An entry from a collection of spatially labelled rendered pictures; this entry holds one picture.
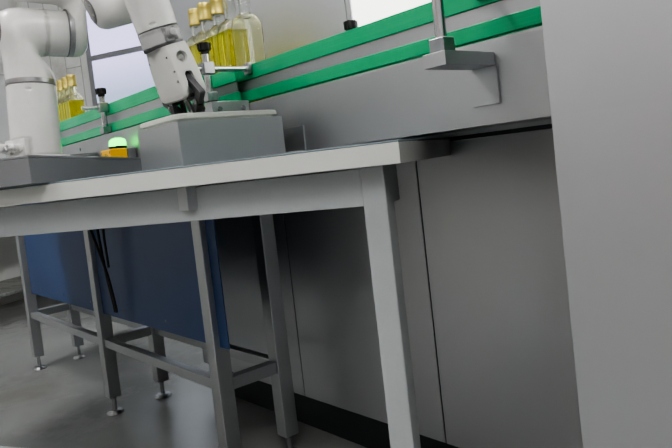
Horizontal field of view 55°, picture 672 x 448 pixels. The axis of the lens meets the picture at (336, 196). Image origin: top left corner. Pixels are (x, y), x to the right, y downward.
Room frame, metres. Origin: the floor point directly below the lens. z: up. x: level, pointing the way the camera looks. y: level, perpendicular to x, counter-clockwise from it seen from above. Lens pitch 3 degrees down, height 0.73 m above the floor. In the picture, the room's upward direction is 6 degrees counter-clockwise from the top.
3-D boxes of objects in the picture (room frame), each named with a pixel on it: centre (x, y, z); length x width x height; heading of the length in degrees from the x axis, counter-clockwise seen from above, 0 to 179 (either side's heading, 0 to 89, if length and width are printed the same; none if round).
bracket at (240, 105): (1.42, 0.21, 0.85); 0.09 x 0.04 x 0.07; 130
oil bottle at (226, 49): (1.58, 0.20, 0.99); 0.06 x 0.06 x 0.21; 39
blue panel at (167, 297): (2.13, 0.73, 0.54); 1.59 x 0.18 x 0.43; 40
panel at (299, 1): (1.47, -0.07, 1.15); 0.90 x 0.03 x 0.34; 40
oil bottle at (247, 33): (1.54, 0.16, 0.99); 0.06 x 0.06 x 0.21; 40
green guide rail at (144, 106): (2.10, 0.81, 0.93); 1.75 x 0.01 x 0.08; 40
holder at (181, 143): (1.28, 0.21, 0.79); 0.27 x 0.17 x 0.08; 130
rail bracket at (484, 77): (0.92, -0.19, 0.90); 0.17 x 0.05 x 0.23; 130
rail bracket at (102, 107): (1.84, 0.64, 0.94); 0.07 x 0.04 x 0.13; 130
